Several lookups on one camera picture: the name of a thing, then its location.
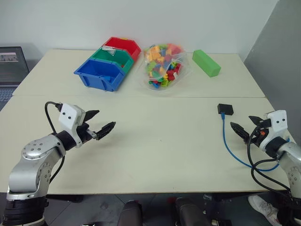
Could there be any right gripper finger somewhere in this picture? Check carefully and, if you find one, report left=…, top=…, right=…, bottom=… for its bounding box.
left=230, top=121, right=250, bottom=145
left=248, top=115, right=265, bottom=126

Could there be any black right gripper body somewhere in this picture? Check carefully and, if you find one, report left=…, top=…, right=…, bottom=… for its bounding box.
left=248, top=119, right=271, bottom=147

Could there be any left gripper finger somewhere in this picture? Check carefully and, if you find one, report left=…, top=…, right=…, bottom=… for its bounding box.
left=95, top=121, right=117, bottom=141
left=83, top=109, right=100, bottom=123

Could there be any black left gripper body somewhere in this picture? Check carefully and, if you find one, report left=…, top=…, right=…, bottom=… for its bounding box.
left=76, top=121, right=98, bottom=145

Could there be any small black box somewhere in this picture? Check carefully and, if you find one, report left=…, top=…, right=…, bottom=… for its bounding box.
left=217, top=103, right=235, bottom=116

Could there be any blue plastic storage bin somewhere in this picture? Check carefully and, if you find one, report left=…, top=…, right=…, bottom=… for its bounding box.
left=73, top=58, right=126, bottom=93

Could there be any green plastic storage bin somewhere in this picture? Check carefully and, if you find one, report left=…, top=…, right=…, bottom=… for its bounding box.
left=89, top=47, right=135, bottom=74

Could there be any small clear plastic packet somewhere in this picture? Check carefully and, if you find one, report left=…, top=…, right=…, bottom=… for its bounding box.
left=102, top=46, right=118, bottom=57

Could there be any white sneaker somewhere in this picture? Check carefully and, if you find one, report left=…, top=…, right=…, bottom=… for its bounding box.
left=247, top=194, right=282, bottom=226

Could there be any red plastic storage bin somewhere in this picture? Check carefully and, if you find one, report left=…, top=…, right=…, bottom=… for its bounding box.
left=102, top=36, right=142, bottom=63

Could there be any grey partition panel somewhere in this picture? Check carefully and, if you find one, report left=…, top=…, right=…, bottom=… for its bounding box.
left=243, top=0, right=301, bottom=151

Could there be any green rectangular block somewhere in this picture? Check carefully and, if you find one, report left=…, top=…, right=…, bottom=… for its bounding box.
left=192, top=49, right=222, bottom=79

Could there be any clear bag of toy bricks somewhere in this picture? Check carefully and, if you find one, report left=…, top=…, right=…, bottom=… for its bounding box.
left=135, top=42, right=195, bottom=91

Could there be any dark rounded shape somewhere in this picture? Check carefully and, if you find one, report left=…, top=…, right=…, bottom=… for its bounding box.
left=117, top=200, right=144, bottom=226
left=174, top=197, right=213, bottom=226

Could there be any grey laptop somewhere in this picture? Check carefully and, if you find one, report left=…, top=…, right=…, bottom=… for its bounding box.
left=0, top=46, right=30, bottom=109

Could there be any blue cable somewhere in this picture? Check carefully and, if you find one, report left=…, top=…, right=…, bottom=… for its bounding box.
left=221, top=112, right=280, bottom=171

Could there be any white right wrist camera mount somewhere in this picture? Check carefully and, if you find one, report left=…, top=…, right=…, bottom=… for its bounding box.
left=259, top=110, right=289, bottom=152

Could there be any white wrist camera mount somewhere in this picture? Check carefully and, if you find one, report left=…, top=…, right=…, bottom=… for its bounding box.
left=259, top=110, right=289, bottom=152
left=58, top=103, right=86, bottom=149

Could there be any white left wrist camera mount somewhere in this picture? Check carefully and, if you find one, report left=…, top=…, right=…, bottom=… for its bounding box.
left=58, top=103, right=86, bottom=149

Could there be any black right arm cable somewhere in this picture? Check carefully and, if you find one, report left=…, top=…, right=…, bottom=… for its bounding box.
left=246, top=128, right=293, bottom=196

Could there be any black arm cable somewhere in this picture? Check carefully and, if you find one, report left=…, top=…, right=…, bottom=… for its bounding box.
left=44, top=101, right=66, bottom=185
left=246, top=128, right=293, bottom=196

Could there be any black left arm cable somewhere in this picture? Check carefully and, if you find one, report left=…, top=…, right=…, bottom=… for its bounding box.
left=44, top=101, right=66, bottom=185

